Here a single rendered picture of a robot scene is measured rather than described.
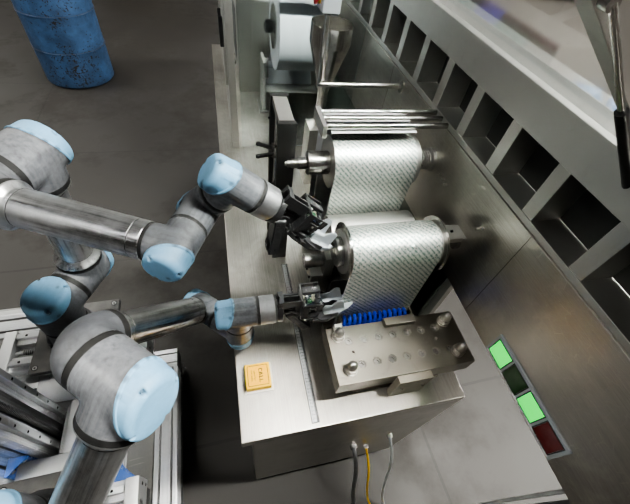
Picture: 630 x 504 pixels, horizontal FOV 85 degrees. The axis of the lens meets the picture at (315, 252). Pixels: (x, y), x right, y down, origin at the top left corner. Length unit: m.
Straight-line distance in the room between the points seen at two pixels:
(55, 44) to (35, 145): 3.47
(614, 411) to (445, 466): 1.40
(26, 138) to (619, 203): 1.08
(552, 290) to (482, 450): 1.52
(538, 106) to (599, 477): 0.69
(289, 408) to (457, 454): 1.28
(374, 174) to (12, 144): 0.79
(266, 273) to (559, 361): 0.86
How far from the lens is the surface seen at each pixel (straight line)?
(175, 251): 0.64
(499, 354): 0.95
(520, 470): 2.31
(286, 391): 1.05
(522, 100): 0.87
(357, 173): 0.94
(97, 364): 0.65
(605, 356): 0.78
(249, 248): 1.31
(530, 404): 0.93
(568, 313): 0.80
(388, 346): 1.01
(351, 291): 0.92
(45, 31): 4.34
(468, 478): 2.16
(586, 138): 0.77
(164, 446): 1.75
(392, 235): 0.86
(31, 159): 0.90
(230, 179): 0.64
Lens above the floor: 1.90
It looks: 50 degrees down
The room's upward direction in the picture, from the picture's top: 11 degrees clockwise
